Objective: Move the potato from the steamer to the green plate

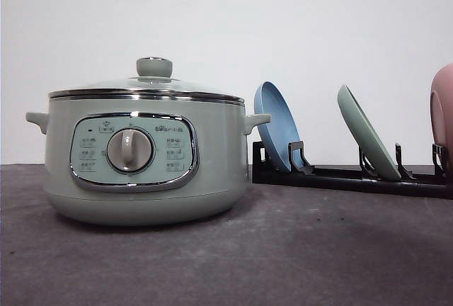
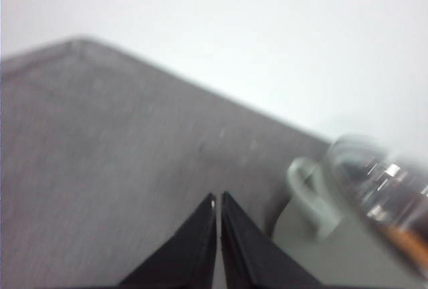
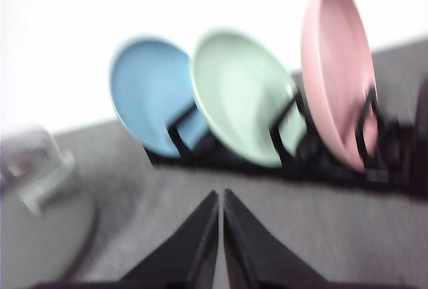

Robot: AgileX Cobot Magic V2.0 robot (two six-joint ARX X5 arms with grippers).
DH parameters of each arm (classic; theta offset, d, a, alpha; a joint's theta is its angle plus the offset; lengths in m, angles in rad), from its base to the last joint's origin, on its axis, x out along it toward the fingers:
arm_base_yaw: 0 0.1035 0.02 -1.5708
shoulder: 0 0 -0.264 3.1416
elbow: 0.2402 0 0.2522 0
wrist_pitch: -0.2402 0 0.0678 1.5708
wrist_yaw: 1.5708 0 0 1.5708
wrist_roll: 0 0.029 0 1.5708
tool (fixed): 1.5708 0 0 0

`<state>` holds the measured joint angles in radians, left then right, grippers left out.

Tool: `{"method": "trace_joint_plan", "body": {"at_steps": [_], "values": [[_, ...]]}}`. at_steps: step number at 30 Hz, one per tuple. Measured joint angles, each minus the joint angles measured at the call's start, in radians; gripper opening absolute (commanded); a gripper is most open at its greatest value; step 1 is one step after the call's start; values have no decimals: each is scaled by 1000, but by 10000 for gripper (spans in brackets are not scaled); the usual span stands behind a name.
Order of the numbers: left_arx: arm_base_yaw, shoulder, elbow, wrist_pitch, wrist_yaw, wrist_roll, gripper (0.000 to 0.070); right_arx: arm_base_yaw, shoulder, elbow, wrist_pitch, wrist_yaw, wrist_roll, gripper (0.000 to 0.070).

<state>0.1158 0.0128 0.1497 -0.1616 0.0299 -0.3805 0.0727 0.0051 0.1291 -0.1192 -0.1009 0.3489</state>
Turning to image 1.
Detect green plate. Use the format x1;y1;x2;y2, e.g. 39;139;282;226
338;85;401;182

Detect blue plate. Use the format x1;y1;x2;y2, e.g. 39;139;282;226
254;81;306;170

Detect green electric steamer pot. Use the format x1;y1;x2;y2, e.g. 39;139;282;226
26;96;271;225

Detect black dish rack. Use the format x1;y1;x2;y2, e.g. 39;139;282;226
252;141;453;198

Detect glass steamer lid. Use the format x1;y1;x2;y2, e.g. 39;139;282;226
48;57;245;105

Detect pink plate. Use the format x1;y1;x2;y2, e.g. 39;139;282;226
430;64;453;173

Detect grey table mat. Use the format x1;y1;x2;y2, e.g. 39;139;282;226
0;164;453;306

